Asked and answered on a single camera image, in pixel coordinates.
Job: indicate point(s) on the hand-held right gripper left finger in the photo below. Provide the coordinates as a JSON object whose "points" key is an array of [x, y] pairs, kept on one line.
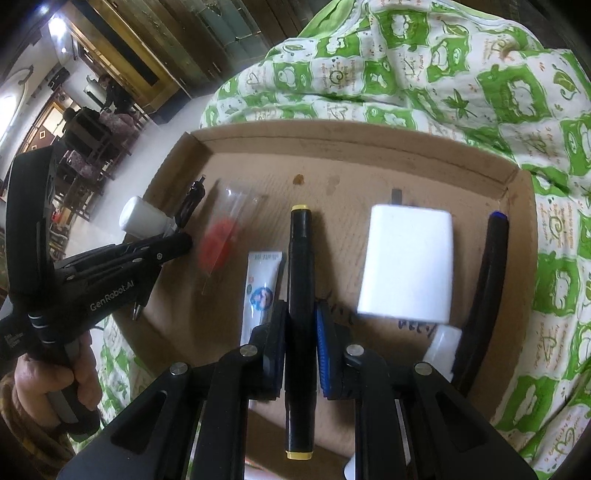
{"points": [[278, 344]]}

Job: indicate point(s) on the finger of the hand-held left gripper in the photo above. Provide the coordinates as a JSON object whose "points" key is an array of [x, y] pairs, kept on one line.
{"points": [[157, 251]]}

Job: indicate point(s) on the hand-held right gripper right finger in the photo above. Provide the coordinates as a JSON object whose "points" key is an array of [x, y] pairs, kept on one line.
{"points": [[323, 350]]}

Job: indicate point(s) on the plain white bottle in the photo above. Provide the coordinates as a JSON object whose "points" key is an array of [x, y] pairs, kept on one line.
{"points": [[138, 217]]}

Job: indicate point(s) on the black gel pen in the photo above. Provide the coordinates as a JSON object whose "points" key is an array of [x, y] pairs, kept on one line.
{"points": [[190, 203]]}

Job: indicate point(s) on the red number candle clear pack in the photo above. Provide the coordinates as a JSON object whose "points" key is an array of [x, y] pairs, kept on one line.
{"points": [[217, 242]]}

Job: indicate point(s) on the small white tube blue print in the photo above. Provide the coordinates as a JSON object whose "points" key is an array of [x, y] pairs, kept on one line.
{"points": [[263, 281]]}

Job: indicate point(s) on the black marker yellow ends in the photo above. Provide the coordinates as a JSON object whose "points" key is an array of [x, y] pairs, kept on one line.
{"points": [[300, 258]]}

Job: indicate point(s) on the white bottle red label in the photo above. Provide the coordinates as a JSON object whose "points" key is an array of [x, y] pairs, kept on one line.
{"points": [[443, 346]]}

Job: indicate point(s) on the white charger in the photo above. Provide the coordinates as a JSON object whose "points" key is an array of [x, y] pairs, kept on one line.
{"points": [[406, 263]]}

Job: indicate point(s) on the brown cardboard box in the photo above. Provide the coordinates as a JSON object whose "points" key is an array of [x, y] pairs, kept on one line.
{"points": [[332, 217]]}

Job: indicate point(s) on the dark blue pen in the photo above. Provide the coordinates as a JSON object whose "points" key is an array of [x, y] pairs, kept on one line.
{"points": [[489, 267]]}

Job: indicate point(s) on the person's left forearm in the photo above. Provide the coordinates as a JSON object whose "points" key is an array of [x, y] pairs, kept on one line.
{"points": [[23, 443]]}

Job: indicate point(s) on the person's left hand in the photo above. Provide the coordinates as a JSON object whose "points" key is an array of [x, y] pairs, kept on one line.
{"points": [[85, 369]]}

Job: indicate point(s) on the wooden chair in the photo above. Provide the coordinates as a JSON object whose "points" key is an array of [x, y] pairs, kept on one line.
{"points": [[87, 180]]}

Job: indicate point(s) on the large brown wooden cabinet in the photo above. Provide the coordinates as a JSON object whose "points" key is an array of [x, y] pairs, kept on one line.
{"points": [[138, 46]]}

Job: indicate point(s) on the green printed blanket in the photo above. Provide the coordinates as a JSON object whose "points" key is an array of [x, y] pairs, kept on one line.
{"points": [[461, 92]]}

